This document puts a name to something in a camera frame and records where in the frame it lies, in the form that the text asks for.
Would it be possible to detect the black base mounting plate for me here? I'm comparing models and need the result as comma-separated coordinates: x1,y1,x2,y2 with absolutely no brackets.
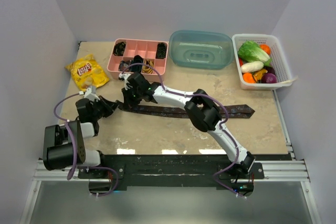
78,154,265,196

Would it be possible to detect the dark brown patterned tie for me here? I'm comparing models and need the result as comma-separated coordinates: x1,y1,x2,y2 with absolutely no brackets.
115,100,255,119

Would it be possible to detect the orange fruit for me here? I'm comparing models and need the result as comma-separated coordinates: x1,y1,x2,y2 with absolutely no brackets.
260,44,271,55

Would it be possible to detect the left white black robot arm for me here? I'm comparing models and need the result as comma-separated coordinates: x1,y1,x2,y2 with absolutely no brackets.
43,96,118,178

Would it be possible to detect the yellow Lays chips bag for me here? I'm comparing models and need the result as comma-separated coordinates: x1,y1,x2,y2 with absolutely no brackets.
65,54,110,91

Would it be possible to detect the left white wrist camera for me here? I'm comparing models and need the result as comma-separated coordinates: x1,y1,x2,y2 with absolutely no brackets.
83,86,100,102

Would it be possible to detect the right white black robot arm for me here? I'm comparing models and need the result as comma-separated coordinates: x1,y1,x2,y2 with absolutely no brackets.
119,72,255,178

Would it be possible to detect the rolled black tie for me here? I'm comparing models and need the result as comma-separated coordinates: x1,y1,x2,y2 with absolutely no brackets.
155,42,167,59
112,41,127,56

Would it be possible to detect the blue transparent plastic bin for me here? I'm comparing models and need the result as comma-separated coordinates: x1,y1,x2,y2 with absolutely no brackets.
168,30,234,70

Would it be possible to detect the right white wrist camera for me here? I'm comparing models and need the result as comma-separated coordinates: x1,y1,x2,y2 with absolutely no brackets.
118,73,132,90

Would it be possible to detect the green lettuce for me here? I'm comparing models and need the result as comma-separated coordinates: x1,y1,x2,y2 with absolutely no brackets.
237,41,271,66

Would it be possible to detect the rolled black tie back right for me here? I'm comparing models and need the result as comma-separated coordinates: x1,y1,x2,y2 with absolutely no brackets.
155,42,167,59

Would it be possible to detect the rolled yellow tie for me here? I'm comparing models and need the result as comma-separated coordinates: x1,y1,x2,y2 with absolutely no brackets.
142,60,154,74

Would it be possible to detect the purple onion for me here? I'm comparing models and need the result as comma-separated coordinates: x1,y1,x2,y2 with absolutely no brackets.
261,73,278,84

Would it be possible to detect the rolled dark blue tie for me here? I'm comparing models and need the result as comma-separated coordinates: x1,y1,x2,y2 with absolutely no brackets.
130,55,143,72

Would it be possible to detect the rolled black tie back left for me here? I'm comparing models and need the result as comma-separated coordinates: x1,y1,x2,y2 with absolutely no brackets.
112,41,127,56

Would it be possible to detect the dark purple eggplant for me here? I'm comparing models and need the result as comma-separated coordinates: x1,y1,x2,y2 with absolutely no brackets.
264,66,276,75

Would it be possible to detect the orange yellow pepper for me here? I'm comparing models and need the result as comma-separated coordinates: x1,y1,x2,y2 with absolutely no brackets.
253,69,268,83

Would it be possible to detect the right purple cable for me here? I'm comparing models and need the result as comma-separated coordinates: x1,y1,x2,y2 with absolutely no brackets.
121,62,240,196

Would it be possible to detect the rolled dark patterned tie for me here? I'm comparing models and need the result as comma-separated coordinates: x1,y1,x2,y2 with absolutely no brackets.
118,60,133,72

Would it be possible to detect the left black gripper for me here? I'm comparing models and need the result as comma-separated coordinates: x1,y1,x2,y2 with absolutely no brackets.
91,95,119,121

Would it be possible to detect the white radish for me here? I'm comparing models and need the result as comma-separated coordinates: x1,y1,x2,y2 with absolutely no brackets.
240,61,264,73

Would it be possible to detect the white plastic basket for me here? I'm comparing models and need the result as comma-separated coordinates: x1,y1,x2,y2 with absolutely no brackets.
232,34,295,90

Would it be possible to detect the orange carrot piece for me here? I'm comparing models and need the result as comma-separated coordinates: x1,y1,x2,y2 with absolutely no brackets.
243,73,257,84

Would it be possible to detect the pink divided organizer tray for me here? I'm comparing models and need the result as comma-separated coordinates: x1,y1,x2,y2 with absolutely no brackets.
107,39,169,82

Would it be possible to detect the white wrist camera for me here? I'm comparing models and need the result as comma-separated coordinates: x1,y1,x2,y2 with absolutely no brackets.
83,86,100,102
118,73,132,90

